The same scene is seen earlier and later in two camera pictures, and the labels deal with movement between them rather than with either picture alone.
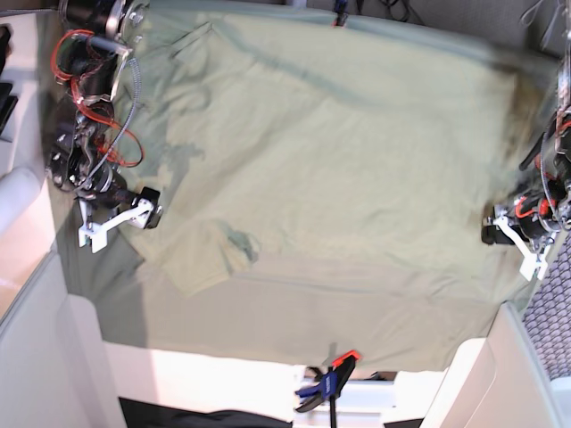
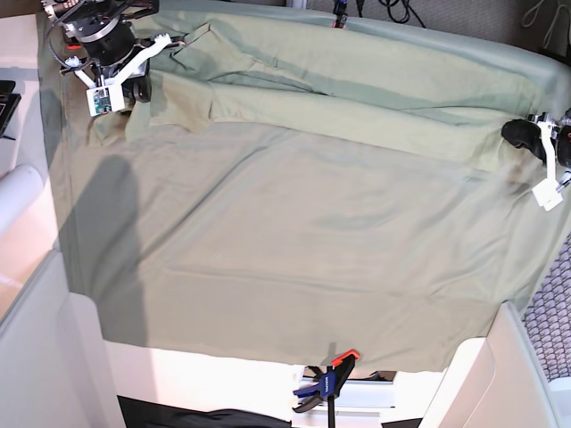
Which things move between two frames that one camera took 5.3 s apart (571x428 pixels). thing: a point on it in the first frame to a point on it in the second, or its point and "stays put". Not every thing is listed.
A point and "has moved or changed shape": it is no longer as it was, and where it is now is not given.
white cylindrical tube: x=19 y=187 stays put
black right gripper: x=108 y=189 to x=108 y=40
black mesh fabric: x=548 y=316 stays put
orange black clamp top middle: x=342 y=9 stays put
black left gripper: x=532 y=212 to x=524 y=133
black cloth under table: x=142 y=415 stays put
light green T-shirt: x=306 y=152 has moved or changed shape
